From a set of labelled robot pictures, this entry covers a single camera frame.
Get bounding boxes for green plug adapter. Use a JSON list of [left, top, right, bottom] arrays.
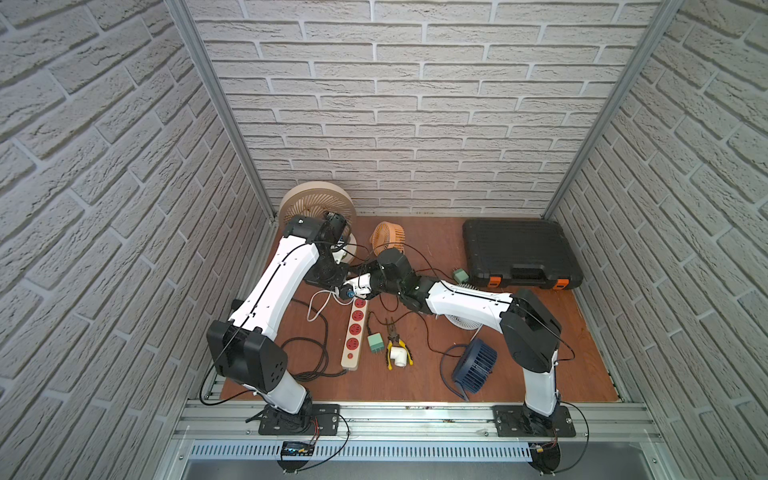
[[367, 333, 385, 354]]

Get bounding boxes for beige power strip red sockets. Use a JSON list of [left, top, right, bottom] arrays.
[[340, 299, 368, 371]]

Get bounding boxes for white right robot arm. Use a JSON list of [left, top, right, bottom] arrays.
[[347, 249, 562, 419]]

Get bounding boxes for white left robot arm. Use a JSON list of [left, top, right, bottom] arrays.
[[206, 212, 349, 415]]

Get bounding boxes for small orange desk fan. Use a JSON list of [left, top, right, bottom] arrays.
[[370, 221, 406, 256]]

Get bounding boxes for large beige desk fan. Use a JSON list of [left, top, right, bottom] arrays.
[[277, 181, 357, 263]]

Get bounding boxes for white plug adapter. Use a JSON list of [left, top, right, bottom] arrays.
[[388, 347, 409, 370]]

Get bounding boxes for small white desk fan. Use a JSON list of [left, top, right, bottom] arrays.
[[445, 315, 483, 331]]

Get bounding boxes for navy blue desk fan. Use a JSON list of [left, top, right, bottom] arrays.
[[451, 339, 498, 398]]

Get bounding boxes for small green adapter by case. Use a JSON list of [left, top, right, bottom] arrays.
[[452, 268, 470, 284]]

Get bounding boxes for black plastic tool case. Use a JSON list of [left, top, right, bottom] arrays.
[[462, 219, 584, 290]]

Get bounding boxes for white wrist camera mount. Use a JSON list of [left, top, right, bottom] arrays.
[[337, 273, 372, 302]]

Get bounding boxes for yellow handled pliers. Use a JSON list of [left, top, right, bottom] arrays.
[[386, 322, 414, 371]]

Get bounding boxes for thin black fan cable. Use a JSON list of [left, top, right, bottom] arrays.
[[365, 239, 463, 360]]

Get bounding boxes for navy fan black cable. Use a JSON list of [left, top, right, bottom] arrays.
[[439, 343, 472, 402]]

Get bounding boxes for black power strip cord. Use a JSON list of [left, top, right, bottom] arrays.
[[280, 298, 349, 383]]

